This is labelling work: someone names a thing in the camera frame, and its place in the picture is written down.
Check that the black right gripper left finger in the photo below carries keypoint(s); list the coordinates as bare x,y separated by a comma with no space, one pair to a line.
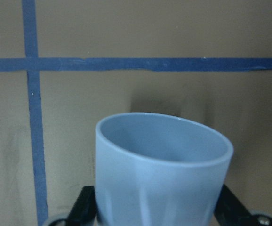
83,212

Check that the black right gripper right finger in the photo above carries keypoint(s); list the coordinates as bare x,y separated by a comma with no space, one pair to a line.
229,211

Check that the light blue cup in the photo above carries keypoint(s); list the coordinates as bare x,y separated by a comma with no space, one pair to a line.
158,170

